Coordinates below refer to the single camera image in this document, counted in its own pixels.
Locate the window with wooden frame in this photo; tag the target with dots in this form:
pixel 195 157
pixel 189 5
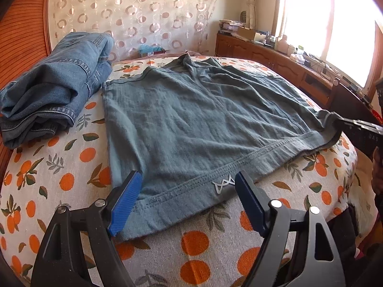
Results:
pixel 345 36

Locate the circle pattern sheer curtain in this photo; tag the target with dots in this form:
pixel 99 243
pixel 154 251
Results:
pixel 174 25

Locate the grey-blue cotton pants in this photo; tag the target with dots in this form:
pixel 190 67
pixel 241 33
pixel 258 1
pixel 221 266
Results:
pixel 190 126

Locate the folded blue denim jeans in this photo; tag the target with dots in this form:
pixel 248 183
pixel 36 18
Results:
pixel 49 97

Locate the teal item on box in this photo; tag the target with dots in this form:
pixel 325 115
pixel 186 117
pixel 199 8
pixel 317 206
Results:
pixel 146 50

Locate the orange fruit print bedsheet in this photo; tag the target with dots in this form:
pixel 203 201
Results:
pixel 217 247

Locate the stack of papers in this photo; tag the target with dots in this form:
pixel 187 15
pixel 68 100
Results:
pixel 228 26

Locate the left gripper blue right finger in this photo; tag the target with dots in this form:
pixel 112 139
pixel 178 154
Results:
pixel 298 247

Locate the wooden headboard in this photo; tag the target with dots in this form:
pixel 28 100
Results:
pixel 24 37

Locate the long wooden cabinet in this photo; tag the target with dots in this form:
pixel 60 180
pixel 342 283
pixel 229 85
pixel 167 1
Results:
pixel 309 81

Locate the cardboard box on cabinet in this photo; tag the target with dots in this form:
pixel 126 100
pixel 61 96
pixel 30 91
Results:
pixel 250 34

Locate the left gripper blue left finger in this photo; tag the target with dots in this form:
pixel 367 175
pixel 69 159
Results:
pixel 61 261

